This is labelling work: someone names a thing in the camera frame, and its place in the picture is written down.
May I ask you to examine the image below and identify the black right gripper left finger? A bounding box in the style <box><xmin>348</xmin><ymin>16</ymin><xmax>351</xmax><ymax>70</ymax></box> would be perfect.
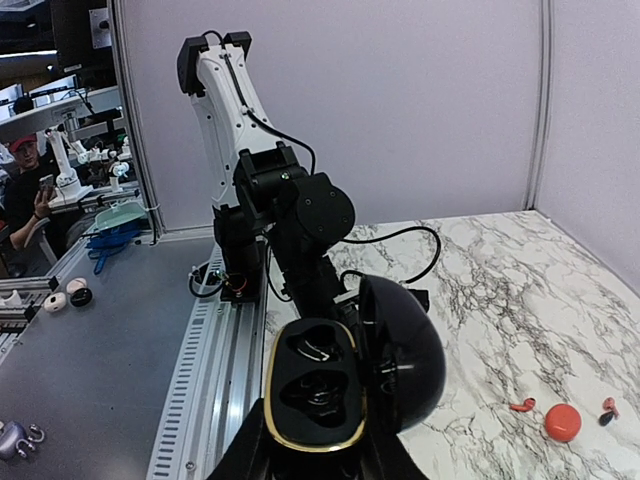
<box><xmin>207</xmin><ymin>398</ymin><xmax>271</xmax><ymax>480</ymax></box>

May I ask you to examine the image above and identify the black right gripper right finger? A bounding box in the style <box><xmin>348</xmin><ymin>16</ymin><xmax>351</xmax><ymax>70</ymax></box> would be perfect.
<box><xmin>367</xmin><ymin>424</ymin><xmax>428</xmax><ymax>480</ymax></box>

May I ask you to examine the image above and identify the black earbud charging case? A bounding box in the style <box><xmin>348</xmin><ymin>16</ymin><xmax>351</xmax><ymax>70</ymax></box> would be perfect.
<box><xmin>264</xmin><ymin>275</ymin><xmax>446</xmax><ymax>453</ymax></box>

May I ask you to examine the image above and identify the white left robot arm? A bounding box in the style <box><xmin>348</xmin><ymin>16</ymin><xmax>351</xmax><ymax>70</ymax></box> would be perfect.
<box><xmin>177</xmin><ymin>30</ymin><xmax>355</xmax><ymax>322</ymax></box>

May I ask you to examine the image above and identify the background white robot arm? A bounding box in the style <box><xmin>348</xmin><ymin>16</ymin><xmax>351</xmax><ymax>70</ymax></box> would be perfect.
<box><xmin>45</xmin><ymin>129</ymin><xmax>93</xmax><ymax>209</ymax></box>

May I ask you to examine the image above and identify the red earbud near case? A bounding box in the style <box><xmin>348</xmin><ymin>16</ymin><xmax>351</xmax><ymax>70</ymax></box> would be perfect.
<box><xmin>509</xmin><ymin>397</ymin><xmax>536</xmax><ymax>413</ymax></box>

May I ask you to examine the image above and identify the red round charging case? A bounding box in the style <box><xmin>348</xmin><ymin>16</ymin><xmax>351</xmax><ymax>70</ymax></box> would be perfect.
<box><xmin>544</xmin><ymin>403</ymin><xmax>582</xmax><ymax>443</ymax></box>

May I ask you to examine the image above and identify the black earbud case on bench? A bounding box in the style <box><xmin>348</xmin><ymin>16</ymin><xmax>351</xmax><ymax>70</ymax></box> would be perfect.
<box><xmin>69</xmin><ymin>287</ymin><xmax>93</xmax><ymax>308</ymax></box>

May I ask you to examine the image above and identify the purple earbud case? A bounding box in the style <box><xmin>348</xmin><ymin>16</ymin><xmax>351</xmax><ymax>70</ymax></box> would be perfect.
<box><xmin>0</xmin><ymin>421</ymin><xmax>46</xmax><ymax>461</ymax></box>

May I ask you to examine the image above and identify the far black earbud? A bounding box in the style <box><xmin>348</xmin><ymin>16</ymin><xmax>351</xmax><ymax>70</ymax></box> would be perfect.
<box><xmin>598</xmin><ymin>411</ymin><xmax>615</xmax><ymax>426</ymax></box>

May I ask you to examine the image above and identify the far red earbud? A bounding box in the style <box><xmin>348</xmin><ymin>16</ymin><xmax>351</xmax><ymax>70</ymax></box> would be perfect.
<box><xmin>603</xmin><ymin>397</ymin><xmax>619</xmax><ymax>418</ymax></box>

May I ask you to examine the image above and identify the green plastic tray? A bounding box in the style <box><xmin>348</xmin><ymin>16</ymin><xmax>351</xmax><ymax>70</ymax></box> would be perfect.
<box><xmin>93</xmin><ymin>200</ymin><xmax>147</xmax><ymax>234</ymax></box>

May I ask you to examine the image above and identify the person in red cap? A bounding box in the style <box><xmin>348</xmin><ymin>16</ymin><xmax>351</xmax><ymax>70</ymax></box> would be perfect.
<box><xmin>4</xmin><ymin>133</ymin><xmax>58</xmax><ymax>251</ymax></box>

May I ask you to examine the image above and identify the front aluminium rail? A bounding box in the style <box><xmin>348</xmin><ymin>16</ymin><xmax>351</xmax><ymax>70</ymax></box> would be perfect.
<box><xmin>146</xmin><ymin>274</ymin><xmax>268</xmax><ymax>479</ymax></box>

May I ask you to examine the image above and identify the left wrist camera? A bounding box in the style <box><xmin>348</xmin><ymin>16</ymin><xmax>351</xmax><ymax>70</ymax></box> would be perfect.
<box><xmin>399</xmin><ymin>286</ymin><xmax>430</xmax><ymax>315</ymax></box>

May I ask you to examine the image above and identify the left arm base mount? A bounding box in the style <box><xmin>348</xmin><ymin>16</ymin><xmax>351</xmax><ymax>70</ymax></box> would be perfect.
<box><xmin>188</xmin><ymin>261</ymin><xmax>264</xmax><ymax>304</ymax></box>

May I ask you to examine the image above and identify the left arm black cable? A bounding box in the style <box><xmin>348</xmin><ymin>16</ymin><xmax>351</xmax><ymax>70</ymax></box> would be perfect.
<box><xmin>227</xmin><ymin>32</ymin><xmax>442</xmax><ymax>301</ymax></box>

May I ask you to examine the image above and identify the left aluminium frame post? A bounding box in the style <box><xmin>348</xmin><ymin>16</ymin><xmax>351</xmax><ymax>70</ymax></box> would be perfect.
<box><xmin>107</xmin><ymin>0</ymin><xmax>165</xmax><ymax>246</ymax></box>

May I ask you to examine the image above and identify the aluminium frame post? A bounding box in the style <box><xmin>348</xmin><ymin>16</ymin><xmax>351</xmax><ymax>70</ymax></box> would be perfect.
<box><xmin>107</xmin><ymin>0</ymin><xmax>165</xmax><ymax>246</ymax></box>
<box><xmin>522</xmin><ymin>0</ymin><xmax>554</xmax><ymax>211</ymax></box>

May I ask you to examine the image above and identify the right aluminium frame post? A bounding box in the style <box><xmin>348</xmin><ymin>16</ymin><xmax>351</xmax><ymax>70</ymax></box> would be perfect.
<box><xmin>522</xmin><ymin>0</ymin><xmax>554</xmax><ymax>211</ymax></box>

